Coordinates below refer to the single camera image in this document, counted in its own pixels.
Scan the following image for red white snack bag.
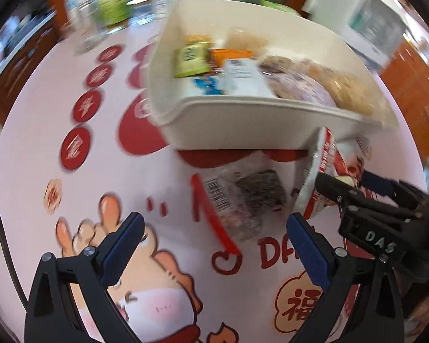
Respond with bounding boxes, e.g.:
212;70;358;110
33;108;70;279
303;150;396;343
293;127;372;220

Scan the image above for red dark seaweed packet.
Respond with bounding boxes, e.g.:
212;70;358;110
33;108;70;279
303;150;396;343
190;165;287;256

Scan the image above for clear rice cake packet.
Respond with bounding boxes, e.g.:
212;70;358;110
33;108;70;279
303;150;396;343
296;60;381;117

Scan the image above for wooden cabinet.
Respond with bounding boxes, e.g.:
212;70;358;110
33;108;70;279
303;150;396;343
380;40;429;159

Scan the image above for purple white snack packet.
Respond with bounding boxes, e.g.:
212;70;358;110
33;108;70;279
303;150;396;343
259;56;337;108

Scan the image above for white barcode snack packet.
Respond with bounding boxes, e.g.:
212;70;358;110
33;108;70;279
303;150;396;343
222;58;276;98

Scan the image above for white plastic storage bin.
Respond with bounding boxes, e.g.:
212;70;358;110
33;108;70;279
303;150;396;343
142;0;398;150

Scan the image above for blue snack packet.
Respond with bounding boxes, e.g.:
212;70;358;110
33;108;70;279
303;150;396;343
193;76;225;95

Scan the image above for pale rice cracker packet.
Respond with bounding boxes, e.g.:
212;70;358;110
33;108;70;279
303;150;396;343
224;29;268;57

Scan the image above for orange snack packet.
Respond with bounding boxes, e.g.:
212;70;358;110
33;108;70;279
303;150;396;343
210;49;253;68

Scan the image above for white cosmetic storage box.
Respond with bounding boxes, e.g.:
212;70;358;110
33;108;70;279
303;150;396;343
309;0;407;71

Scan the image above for green tissue pack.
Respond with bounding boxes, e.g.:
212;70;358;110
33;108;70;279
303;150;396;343
259;0;301;16

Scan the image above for green candy packet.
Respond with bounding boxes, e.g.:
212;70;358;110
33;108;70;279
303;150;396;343
174;41;211;78

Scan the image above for small yellow snack packet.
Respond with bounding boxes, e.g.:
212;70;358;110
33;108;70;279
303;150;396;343
184;35;213;47

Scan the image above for white pill bottle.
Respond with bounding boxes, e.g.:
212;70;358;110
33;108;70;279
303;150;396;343
148;0;174;20

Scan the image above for small gold lid jar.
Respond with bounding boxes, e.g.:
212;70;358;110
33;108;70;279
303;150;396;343
127;0;154;26

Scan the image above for clear glass cup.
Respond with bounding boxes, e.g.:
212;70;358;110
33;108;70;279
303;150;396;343
71;0;105;55

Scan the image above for white blue carton box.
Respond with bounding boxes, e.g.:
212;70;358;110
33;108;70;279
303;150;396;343
64;0;87;26

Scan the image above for black cable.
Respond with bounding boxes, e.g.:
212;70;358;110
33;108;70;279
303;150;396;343
0;186;29;311

